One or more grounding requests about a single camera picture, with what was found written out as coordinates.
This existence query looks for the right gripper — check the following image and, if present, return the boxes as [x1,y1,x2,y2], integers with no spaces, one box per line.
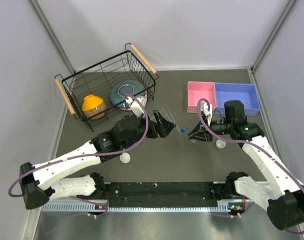
[188,114,233,142]

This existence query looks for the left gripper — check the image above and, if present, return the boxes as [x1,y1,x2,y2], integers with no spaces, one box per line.
[123,110,176,150]

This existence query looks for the clear pipette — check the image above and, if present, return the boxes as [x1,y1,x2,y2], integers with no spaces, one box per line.
[162,108,181,133]

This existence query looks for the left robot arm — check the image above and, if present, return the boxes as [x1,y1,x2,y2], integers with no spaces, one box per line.
[19,110,176,210]

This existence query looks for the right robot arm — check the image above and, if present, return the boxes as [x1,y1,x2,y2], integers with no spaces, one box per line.
[188,98,304,235]

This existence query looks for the small white cup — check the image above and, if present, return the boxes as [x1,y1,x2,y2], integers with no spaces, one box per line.
[216,139,226,149]

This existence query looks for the pink ceramic plate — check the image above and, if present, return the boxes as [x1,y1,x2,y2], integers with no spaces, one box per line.
[117,91,148,111]

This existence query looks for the pink plastic bin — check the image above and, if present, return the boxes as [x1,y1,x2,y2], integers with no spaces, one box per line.
[187,81,217,114]

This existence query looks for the white round lid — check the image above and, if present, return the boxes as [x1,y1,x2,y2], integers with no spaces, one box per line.
[120,152,131,164]

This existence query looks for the blue plastic bin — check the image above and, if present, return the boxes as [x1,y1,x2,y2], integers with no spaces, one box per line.
[215,82,260,117]

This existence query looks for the blue ceramic plate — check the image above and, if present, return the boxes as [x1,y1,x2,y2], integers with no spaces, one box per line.
[109,80,145,109]

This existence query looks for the yellow and brown bowl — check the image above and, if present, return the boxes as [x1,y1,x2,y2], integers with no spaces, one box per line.
[82,94,107,120]

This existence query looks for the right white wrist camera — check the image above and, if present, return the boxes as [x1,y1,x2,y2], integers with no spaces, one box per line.
[200,101,213,126]

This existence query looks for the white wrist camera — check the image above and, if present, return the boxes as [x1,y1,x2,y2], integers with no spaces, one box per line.
[125,97,145,117]
[200,101,213,126]

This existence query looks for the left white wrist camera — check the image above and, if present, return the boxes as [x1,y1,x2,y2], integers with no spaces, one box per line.
[125,97,145,117]

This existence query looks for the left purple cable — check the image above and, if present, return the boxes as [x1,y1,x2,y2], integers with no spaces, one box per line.
[8,93,150,218]

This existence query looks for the black wire dish basket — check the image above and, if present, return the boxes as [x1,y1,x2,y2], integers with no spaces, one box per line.
[55,43,159,130]

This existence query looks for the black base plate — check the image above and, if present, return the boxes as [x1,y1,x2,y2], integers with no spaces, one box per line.
[77,181,240,208]

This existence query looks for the grey slotted cable duct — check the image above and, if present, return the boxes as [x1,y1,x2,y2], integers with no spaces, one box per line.
[41,201,245,213]

